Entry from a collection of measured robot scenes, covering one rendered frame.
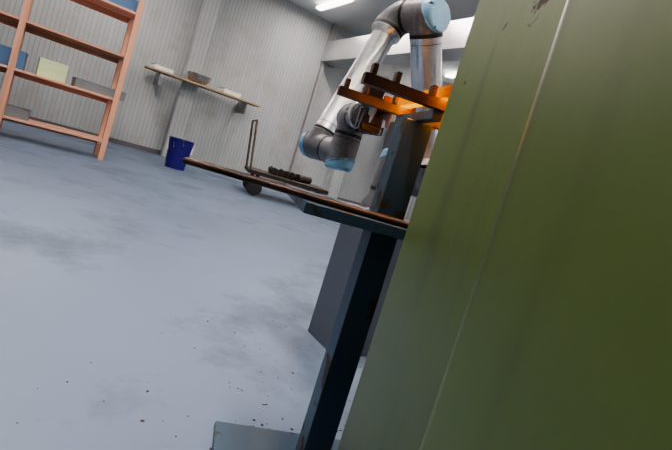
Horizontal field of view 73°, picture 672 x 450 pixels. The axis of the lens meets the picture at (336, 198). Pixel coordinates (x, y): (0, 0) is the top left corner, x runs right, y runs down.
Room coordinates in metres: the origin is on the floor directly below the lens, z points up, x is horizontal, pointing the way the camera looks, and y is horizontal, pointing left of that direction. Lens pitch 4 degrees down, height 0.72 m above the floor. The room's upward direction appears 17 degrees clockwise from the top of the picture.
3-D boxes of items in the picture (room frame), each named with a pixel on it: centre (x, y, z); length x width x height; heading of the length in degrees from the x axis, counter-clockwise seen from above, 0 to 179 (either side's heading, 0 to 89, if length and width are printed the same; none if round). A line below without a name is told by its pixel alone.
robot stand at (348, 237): (1.92, -0.20, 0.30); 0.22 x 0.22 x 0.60; 33
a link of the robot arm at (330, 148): (1.47, 0.03, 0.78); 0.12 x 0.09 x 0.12; 44
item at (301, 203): (0.96, -0.11, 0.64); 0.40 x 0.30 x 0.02; 104
